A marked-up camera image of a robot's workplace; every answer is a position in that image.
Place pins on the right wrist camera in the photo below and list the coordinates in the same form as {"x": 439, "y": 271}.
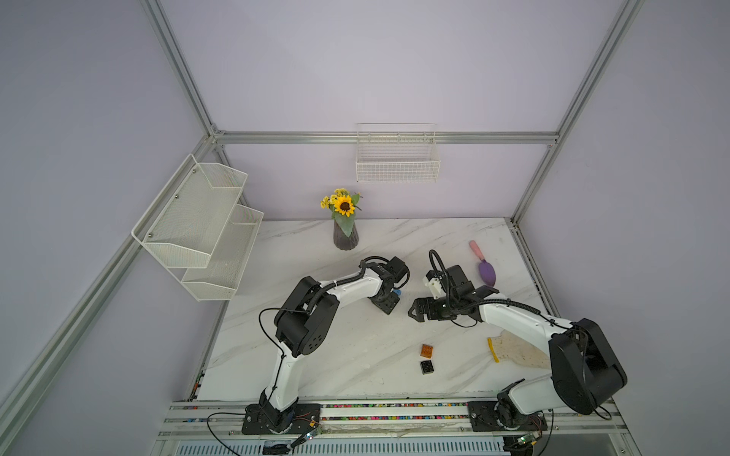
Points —
{"x": 433, "y": 283}

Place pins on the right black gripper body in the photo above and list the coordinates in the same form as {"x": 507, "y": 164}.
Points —
{"x": 447, "y": 306}

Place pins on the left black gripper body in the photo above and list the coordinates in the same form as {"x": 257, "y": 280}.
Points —
{"x": 381, "y": 297}

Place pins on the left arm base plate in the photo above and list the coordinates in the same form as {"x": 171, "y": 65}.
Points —
{"x": 279, "y": 419}

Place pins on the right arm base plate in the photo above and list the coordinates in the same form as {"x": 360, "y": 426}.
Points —
{"x": 498, "y": 416}

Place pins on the yellow handled brush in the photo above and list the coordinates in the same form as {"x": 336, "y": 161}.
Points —
{"x": 492, "y": 350}

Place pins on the sunflower in grey vase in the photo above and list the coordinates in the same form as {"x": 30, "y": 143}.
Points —
{"x": 343, "y": 206}

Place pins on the aluminium frame rail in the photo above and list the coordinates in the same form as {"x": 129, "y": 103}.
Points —
{"x": 397, "y": 418}

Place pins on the white mesh two-tier shelf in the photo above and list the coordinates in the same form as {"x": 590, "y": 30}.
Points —
{"x": 200, "y": 230}

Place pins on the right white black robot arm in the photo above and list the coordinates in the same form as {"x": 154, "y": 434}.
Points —
{"x": 585, "y": 371}

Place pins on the black lego brick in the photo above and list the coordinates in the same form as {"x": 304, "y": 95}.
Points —
{"x": 427, "y": 367}

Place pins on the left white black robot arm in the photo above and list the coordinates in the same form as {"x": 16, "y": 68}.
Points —
{"x": 306, "y": 317}

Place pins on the orange lego brick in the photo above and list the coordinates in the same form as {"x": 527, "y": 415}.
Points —
{"x": 426, "y": 351}

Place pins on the white wire wall basket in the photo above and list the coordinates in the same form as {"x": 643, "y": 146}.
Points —
{"x": 397, "y": 153}

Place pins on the purple trowel pink handle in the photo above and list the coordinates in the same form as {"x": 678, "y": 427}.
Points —
{"x": 485, "y": 269}

